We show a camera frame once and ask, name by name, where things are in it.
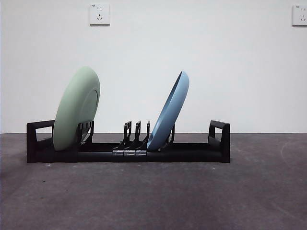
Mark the green round plate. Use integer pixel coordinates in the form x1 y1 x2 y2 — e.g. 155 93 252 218
52 66 101 151

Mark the black plate rack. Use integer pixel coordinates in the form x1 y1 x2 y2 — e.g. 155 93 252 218
26 119 231 163

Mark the blue round plate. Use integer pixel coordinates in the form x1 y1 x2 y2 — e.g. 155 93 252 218
146 70 190 152

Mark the white wall socket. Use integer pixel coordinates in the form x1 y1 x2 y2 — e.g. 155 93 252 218
292 4 307 26
90 3 111 26

